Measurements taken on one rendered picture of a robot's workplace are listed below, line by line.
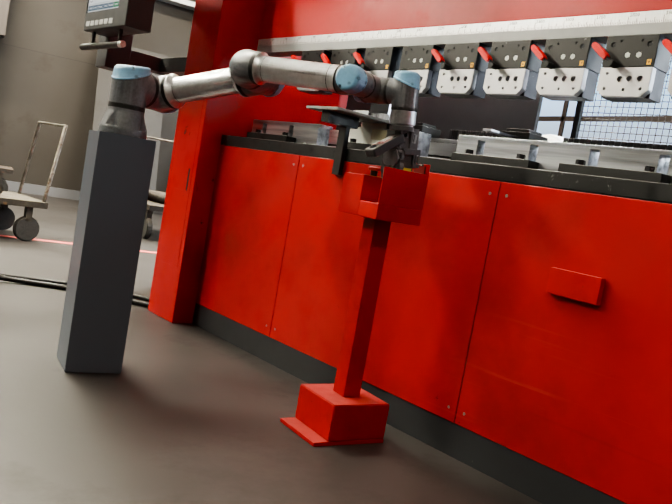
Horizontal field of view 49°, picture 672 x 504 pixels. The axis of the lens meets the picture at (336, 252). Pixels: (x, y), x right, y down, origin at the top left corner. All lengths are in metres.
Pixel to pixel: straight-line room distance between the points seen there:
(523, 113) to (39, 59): 7.71
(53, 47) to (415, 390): 8.21
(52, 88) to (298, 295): 7.46
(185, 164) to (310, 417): 1.57
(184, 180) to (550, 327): 1.92
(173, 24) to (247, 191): 7.31
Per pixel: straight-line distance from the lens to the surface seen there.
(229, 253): 3.21
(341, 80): 2.03
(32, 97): 9.91
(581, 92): 2.24
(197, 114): 3.38
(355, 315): 2.18
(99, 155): 2.42
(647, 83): 2.13
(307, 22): 3.21
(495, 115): 3.08
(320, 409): 2.19
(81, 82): 9.99
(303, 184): 2.83
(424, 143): 2.61
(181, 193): 3.41
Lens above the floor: 0.73
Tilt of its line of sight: 5 degrees down
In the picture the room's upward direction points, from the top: 10 degrees clockwise
